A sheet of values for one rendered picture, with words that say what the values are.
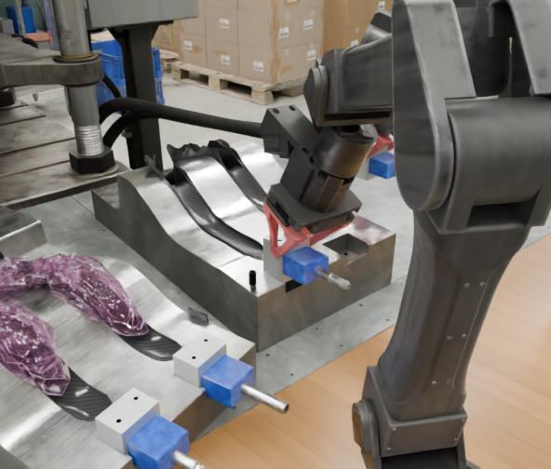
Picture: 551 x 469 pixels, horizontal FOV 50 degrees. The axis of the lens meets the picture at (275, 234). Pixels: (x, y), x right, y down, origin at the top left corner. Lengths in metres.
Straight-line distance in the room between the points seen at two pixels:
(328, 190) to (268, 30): 4.05
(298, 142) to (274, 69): 4.04
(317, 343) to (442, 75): 0.51
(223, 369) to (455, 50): 0.42
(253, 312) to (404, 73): 0.45
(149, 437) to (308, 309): 0.31
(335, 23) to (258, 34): 0.94
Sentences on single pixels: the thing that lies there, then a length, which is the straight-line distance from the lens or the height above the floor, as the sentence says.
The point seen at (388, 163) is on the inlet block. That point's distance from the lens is 0.97.
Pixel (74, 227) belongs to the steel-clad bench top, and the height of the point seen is 0.80.
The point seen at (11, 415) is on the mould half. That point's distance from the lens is 0.67.
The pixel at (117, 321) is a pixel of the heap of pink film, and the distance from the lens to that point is 0.72.
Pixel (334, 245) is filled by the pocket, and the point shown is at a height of 0.88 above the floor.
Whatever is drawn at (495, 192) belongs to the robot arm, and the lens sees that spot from 0.35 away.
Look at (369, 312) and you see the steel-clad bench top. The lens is 0.86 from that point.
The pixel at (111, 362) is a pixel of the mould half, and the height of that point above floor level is 0.86.
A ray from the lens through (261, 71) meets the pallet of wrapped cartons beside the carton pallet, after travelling 4.79.
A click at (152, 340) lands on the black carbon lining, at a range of 0.73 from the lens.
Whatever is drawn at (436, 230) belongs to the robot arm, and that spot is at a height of 1.13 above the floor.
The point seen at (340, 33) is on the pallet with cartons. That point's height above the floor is 0.40.
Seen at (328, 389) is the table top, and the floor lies 0.80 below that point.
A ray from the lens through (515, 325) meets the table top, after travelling 0.89.
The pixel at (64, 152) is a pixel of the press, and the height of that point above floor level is 0.79.
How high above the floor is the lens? 1.30
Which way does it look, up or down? 28 degrees down
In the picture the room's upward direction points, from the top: straight up
